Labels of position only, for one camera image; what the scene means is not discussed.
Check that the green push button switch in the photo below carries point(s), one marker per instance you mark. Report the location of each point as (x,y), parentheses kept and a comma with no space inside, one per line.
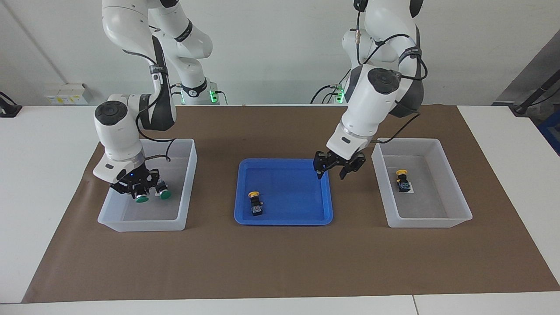
(165,194)
(141,199)

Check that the translucent white plastic box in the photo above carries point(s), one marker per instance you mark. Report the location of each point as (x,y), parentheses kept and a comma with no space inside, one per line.
(148,216)
(428,210)

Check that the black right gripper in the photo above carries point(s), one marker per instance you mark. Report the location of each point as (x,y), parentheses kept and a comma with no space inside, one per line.
(133,181)

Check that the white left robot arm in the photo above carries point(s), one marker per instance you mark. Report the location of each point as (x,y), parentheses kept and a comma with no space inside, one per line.
(372,109)

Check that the blue crate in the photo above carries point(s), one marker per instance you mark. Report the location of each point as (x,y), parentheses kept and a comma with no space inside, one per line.
(552,131)

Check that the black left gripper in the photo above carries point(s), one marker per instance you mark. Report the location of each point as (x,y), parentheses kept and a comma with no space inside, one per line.
(343,162)

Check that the white wall outlet box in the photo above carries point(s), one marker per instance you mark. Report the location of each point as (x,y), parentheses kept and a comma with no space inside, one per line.
(65,94)

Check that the blue plastic tray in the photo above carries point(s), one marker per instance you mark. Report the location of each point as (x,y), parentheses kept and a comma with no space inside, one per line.
(288,192)

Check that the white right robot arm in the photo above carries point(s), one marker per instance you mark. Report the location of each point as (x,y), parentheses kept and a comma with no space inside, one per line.
(118,131)

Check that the black stand pole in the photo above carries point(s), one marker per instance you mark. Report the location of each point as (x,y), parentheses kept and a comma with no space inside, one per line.
(531,98)

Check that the black desk object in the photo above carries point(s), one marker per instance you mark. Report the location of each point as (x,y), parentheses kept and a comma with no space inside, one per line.
(8,109)

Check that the yellow push button switch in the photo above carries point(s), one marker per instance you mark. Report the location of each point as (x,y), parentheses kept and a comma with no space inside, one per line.
(403,183)
(256,208)

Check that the brown paper table mat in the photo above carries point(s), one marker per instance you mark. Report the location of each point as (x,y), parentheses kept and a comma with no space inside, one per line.
(280,262)

